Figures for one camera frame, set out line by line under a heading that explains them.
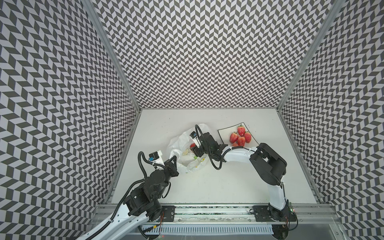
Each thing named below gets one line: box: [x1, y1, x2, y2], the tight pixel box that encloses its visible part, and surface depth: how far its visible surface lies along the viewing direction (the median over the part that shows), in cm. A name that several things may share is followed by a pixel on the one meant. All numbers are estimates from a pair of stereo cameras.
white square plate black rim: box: [217, 122, 260, 147], surface depth 102 cm
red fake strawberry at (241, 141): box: [237, 136, 246, 147], surface depth 97 cm
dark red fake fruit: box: [244, 132, 252, 144], surface depth 98 cm
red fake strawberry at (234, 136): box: [229, 131, 239, 144], surface depth 99 cm
